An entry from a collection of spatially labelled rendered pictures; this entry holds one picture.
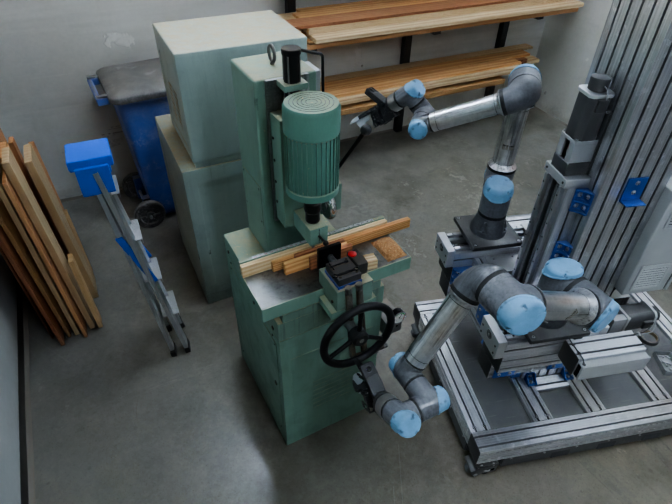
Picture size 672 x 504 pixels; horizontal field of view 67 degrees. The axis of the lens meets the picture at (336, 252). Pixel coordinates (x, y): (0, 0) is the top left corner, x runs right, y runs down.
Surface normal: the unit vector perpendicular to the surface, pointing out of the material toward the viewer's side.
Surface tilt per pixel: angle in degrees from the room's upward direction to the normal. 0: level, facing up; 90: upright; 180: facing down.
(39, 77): 90
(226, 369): 0
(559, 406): 0
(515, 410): 0
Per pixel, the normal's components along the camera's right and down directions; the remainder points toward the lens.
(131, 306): 0.02, -0.77
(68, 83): 0.44, 0.59
